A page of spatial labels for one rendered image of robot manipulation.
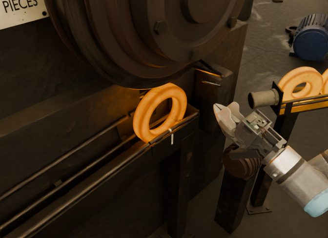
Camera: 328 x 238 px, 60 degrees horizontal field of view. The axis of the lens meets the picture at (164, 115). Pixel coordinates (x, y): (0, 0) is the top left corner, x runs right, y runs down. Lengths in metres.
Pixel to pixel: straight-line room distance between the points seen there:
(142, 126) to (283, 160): 0.36
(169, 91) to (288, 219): 1.03
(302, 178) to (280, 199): 0.88
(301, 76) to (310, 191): 0.43
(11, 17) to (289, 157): 0.67
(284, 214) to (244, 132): 0.88
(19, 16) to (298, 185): 0.69
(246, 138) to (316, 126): 1.41
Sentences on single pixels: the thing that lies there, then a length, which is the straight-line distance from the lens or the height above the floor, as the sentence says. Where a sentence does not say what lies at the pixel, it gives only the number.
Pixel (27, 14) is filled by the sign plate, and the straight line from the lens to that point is 0.61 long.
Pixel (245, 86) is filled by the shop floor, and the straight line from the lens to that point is 2.36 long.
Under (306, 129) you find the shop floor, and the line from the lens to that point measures 2.09.
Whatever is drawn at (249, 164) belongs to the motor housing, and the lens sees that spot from 1.04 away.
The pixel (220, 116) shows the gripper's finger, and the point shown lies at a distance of 0.81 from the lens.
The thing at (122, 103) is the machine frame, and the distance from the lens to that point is 0.77.
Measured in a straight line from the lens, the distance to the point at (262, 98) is 1.04.
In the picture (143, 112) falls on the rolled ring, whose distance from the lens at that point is 0.73.
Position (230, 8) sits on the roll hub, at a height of 1.06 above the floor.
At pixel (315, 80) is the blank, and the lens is 1.10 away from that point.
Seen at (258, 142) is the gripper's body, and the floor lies 0.74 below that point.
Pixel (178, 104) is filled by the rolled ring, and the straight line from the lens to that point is 0.83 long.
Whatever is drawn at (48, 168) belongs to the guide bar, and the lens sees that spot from 0.74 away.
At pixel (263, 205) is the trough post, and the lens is 1.58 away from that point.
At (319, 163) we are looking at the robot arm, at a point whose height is 0.68.
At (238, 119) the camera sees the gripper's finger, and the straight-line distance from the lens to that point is 0.83.
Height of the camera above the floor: 1.27
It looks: 40 degrees down
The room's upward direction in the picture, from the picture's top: straight up
